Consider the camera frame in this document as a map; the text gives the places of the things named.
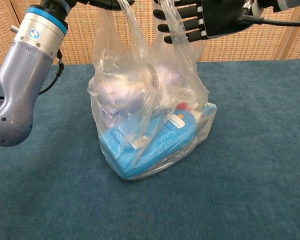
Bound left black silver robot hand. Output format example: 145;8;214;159
76;0;135;11

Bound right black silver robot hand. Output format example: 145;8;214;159
153;0;263;45

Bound clear plastic shopping bag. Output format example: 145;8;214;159
87;0;218;181

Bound pale purple soft package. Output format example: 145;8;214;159
94;63;188;121

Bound teal velvet table cloth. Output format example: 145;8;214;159
0;58;300;240

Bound blue plastic detergent bottle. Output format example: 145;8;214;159
101;113;199;180

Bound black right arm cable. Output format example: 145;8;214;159
237;14;300;28

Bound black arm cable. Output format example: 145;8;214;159
0;49;65;100
237;14;300;28

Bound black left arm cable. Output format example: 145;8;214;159
0;49;65;100

